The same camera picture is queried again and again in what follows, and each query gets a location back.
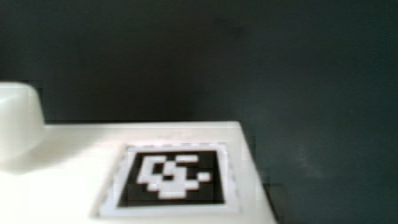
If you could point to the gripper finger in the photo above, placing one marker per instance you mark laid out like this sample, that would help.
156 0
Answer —
279 202

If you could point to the white drawer tray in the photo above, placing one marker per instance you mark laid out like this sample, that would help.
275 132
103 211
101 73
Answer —
131 173

